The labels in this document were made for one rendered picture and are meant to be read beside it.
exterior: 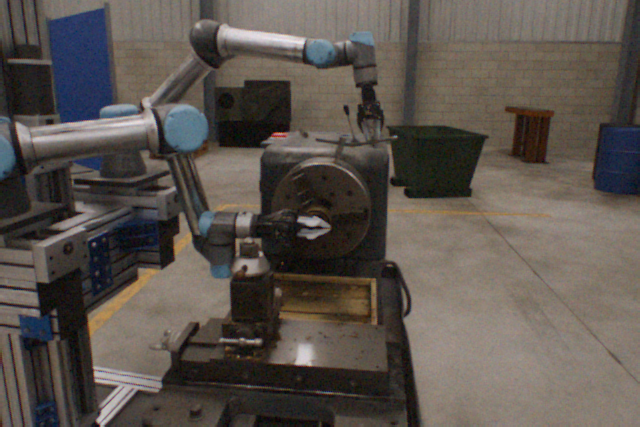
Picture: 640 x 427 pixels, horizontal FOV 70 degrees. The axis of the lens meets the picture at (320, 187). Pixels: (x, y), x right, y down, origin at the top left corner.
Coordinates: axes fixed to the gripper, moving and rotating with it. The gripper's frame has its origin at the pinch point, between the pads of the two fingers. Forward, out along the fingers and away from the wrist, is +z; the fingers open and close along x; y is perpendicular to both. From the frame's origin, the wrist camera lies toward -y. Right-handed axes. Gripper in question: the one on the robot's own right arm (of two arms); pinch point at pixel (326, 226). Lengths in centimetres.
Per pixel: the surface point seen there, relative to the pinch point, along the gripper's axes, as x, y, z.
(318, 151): 16.2, -33.4, -6.7
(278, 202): 2.5, -14.7, -16.9
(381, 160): 13.9, -31.7, 15.0
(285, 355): -11.1, 45.3, -2.5
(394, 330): -55, -41, 23
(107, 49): 74, -410, -312
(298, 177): 11.6, -10.9, -9.8
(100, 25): 102, -418, -323
